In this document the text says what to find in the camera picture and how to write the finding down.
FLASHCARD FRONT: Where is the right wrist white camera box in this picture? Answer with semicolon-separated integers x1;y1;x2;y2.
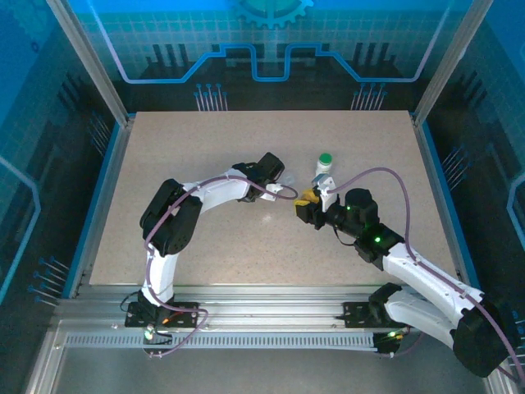
312;172;340;213

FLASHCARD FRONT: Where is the aluminium mounting rail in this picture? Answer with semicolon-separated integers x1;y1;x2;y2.
52;285;493;328

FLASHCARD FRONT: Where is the white pill bottle green cap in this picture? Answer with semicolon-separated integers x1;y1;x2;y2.
313;152;334;181

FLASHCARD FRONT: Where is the aluminium frame post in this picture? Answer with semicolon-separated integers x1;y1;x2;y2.
44;0;133;127
413;0;495;124

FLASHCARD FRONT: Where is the small LED circuit board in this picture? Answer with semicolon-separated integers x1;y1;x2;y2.
141;323;173;359
372;328;407;359

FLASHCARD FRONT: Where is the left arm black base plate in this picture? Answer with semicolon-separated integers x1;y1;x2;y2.
124;301;199;329

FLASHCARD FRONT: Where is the slotted grey cable duct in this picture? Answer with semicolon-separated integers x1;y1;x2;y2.
64;332;377;350

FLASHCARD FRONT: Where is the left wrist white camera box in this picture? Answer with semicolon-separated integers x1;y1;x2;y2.
262;182;285;202

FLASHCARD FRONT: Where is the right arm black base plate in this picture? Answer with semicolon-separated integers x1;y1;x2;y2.
342;300;418;329

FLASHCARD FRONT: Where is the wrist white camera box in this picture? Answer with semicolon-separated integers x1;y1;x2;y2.
262;182;285;202
312;172;340;213

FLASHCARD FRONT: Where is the grey metal tray frame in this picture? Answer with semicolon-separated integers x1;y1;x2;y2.
24;319;520;394

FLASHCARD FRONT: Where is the blue aluminium table side rail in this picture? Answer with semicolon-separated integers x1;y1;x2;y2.
412;117;484;299
61;117;135;299

